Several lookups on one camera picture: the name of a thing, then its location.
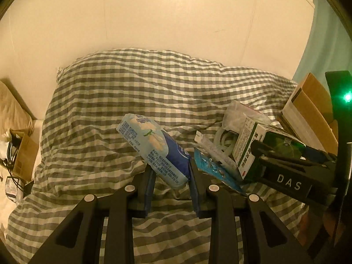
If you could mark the white packet with cable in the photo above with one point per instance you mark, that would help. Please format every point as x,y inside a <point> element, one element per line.
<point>14,189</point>

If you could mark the green white medicine box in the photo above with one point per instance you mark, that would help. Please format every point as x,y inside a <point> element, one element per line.
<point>252,131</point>

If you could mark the large brown cardboard box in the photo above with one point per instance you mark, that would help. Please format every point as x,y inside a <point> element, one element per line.
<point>308,116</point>

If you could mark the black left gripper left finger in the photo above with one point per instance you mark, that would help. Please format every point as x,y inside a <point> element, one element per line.
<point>78,237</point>

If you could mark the small brown cardboard box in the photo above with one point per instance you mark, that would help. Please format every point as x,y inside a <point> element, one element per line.
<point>26,154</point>

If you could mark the teal blister card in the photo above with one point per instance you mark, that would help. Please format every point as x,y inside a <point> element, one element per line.
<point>213,169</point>

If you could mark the grey white checkered duvet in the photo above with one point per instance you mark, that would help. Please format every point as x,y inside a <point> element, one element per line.
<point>82,152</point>

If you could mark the teal curtain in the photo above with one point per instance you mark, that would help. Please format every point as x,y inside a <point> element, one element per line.
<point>328,48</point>

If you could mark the beige pillow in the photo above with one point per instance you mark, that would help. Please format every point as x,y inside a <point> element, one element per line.
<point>12,115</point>

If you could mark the blue white tissue pack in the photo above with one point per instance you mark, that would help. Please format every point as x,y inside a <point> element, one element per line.
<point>164,155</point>

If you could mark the clear plastic bag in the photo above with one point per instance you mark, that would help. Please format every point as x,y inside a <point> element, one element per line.
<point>236,114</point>

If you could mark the grey green strap tool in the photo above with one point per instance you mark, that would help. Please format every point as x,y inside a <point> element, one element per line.
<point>225,140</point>

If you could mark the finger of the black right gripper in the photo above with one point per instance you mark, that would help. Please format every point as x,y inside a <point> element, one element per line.
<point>282,148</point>

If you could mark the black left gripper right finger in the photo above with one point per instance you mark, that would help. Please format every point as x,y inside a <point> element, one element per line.
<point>243,228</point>

